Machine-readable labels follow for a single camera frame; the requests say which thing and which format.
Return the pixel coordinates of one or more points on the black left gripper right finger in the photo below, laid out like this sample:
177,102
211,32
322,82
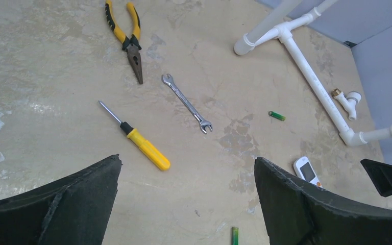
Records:
298,212

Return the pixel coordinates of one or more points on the silver open-end wrench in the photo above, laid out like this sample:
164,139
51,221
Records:
203,124

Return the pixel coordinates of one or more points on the green battery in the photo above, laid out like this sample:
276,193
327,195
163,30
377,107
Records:
234,236
276,116

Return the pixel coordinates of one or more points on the white PVC pipe frame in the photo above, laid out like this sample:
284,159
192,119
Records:
273,27

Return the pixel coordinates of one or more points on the white remote control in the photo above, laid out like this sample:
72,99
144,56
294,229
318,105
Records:
305,171

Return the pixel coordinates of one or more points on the yellow handled pliers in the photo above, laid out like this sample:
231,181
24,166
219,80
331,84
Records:
130,44

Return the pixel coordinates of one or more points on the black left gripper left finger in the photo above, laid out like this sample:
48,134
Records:
72,210

